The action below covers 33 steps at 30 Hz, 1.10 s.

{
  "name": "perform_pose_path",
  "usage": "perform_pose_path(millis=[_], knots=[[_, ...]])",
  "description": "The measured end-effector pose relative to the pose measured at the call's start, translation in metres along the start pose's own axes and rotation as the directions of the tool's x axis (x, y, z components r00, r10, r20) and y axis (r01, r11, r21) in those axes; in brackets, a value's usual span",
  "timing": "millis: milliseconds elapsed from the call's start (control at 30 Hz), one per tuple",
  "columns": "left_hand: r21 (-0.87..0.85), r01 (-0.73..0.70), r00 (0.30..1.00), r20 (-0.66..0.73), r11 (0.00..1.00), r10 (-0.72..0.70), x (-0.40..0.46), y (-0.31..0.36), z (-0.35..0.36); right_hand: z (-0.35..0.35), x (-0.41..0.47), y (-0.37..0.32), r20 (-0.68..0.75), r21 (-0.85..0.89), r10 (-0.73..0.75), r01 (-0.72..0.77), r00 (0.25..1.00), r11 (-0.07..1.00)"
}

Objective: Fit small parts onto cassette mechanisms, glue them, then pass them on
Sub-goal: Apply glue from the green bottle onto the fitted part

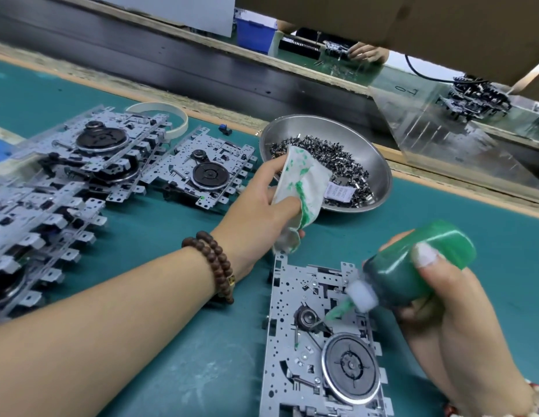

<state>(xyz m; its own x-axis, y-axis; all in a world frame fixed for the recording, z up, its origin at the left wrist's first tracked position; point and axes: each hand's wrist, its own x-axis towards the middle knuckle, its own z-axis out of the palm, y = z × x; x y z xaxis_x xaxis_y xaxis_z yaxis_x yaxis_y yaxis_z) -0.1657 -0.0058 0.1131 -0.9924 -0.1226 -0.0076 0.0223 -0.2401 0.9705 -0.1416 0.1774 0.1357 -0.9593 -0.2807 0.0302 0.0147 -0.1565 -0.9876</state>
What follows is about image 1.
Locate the person's right hand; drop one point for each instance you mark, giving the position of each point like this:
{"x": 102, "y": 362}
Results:
{"x": 469, "y": 343}

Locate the person's left hand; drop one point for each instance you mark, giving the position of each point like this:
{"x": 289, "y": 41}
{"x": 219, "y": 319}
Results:
{"x": 252, "y": 217}

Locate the white paper sign red text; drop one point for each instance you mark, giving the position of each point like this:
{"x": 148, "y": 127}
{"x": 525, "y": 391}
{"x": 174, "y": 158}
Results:
{"x": 174, "y": 8}

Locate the black flat box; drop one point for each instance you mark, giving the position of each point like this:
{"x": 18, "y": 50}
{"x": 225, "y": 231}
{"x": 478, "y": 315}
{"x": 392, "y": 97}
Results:
{"x": 300, "y": 46}

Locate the clear plastic sheet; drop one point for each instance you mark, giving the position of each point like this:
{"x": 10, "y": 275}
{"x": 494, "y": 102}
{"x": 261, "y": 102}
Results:
{"x": 460, "y": 156}

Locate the person's left forearm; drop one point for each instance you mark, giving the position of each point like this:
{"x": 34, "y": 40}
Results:
{"x": 87, "y": 343}

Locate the black conveyor belt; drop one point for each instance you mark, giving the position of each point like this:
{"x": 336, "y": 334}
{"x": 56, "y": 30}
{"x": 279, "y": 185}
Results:
{"x": 122, "y": 43}

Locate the pile of small metal parts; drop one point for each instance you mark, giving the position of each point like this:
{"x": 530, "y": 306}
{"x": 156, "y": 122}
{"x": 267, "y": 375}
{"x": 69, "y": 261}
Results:
{"x": 348, "y": 165}

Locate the white blue power strip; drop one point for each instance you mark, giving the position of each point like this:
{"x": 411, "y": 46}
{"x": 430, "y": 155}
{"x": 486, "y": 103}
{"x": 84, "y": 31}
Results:
{"x": 0, "y": 152}

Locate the green glue squeeze bottle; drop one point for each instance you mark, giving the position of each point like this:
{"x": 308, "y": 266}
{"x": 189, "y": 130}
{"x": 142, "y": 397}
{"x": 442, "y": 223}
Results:
{"x": 434, "y": 247}

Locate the small blue cap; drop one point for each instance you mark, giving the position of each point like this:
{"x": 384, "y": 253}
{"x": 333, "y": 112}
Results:
{"x": 224, "y": 129}

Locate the white green-stained cloth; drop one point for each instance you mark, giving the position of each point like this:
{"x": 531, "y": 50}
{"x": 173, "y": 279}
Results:
{"x": 304, "y": 182}

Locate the blue plastic bin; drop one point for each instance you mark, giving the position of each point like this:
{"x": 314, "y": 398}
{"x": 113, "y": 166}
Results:
{"x": 255, "y": 36}

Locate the finished mechanisms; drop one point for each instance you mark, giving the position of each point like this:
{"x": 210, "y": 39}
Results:
{"x": 474, "y": 95}

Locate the round metal bowl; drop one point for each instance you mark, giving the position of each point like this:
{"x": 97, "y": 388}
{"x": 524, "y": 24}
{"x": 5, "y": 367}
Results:
{"x": 374, "y": 165}

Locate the brown cardboard panel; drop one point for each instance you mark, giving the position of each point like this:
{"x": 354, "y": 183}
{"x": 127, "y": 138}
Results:
{"x": 408, "y": 26}

